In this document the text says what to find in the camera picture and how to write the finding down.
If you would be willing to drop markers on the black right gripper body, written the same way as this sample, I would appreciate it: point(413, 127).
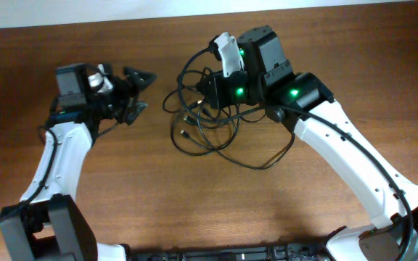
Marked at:
point(231, 91)

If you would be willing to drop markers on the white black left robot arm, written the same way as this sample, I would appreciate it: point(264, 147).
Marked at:
point(46, 224)

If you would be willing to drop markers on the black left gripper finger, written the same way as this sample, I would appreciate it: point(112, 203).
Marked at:
point(139, 79)
point(134, 111)

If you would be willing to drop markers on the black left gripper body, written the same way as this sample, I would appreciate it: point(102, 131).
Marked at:
point(115, 102)

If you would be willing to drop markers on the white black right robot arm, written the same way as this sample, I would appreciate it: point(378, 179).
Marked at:
point(255, 71)

